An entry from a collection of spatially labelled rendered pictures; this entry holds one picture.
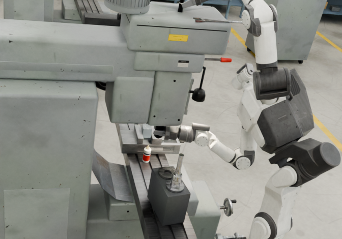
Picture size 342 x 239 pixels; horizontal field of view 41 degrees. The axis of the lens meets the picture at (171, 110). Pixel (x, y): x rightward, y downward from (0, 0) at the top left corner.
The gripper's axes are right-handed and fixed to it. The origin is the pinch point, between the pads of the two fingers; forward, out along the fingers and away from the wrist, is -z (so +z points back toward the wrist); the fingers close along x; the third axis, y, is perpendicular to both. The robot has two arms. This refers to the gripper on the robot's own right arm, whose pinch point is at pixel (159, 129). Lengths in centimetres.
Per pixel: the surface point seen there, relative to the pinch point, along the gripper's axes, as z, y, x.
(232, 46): 115, 122, -472
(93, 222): -27, 49, 24
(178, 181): 11.2, 4.2, 36.0
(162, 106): -1.2, -20.8, 10.7
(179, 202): 13.3, 13.7, 39.1
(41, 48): -56, -49, 27
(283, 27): 170, 63, -419
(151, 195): 0.7, 22.6, 26.7
